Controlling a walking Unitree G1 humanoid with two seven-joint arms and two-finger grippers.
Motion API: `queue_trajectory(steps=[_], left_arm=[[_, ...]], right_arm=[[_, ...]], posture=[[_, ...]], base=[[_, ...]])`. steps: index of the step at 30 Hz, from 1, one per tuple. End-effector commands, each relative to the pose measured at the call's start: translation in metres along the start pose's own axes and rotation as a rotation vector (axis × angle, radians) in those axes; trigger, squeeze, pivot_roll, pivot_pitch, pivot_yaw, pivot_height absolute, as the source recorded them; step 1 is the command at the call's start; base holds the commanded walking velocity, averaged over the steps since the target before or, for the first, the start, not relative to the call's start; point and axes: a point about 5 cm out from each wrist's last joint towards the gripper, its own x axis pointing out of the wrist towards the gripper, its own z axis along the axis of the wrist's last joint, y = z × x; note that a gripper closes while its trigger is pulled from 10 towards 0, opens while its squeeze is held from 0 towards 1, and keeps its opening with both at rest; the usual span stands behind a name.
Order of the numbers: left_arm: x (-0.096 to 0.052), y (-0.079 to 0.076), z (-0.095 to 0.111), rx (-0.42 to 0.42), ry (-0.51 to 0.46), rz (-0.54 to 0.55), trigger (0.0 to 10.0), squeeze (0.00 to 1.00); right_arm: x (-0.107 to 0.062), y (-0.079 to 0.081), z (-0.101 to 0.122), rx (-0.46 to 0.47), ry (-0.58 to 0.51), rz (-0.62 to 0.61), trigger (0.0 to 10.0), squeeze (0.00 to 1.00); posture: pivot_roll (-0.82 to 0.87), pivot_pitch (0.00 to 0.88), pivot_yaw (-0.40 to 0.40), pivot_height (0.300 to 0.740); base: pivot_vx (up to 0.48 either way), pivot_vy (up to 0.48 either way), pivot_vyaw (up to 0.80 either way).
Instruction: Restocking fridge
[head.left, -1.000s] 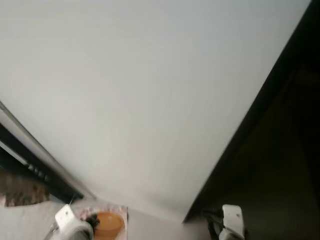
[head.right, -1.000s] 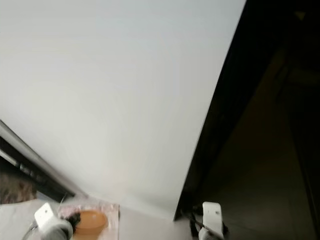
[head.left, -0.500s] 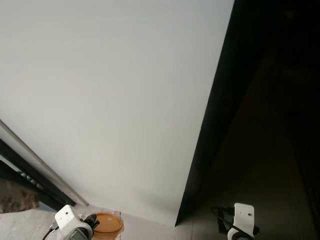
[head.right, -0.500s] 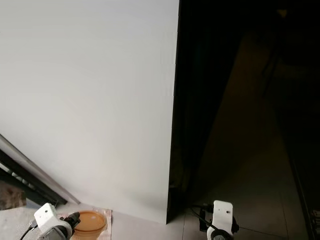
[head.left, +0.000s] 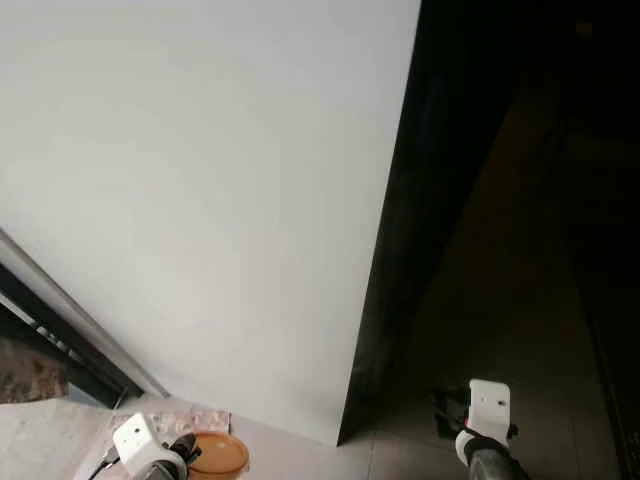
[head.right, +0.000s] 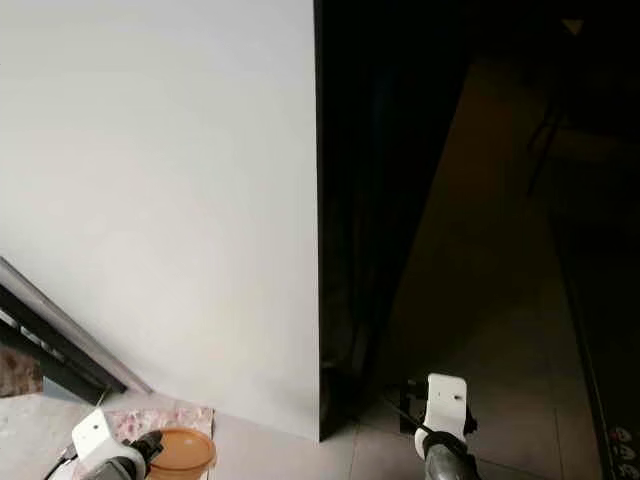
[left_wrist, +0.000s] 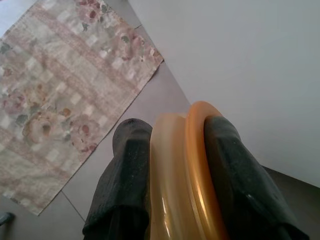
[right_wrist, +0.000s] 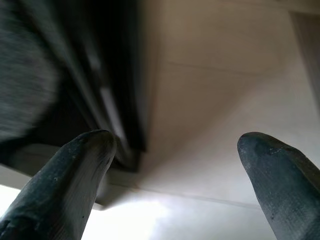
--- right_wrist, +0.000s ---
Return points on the dark fridge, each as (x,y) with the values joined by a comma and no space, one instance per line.
(120,75)

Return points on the grey textured cloth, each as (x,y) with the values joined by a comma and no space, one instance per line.
(22,75)

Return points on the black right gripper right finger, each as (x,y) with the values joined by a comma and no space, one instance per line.
(287,190)

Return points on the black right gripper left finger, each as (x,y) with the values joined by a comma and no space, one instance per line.
(57,190)

